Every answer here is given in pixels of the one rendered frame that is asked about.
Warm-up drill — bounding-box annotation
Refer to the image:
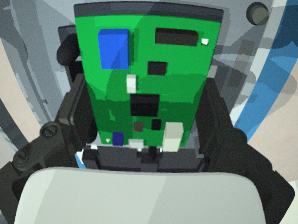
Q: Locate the green circuit board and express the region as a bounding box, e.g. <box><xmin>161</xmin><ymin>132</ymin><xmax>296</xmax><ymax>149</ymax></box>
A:
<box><xmin>75</xmin><ymin>14</ymin><xmax>221</xmax><ymax>152</ymax></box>

